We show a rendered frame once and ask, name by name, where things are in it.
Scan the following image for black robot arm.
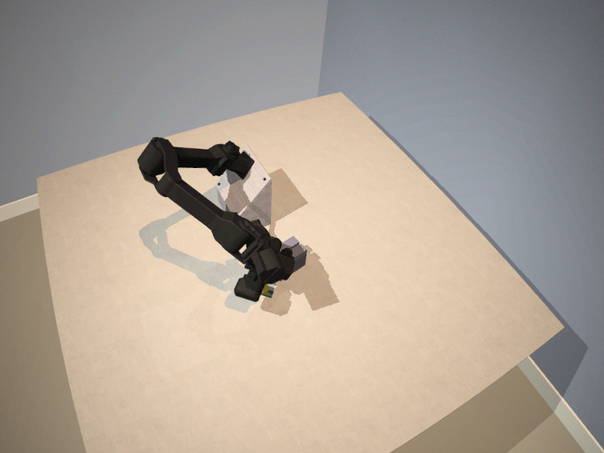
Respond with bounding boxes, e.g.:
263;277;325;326
138;137;295;284

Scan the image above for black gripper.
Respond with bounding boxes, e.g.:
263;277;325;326
234;236;282;302

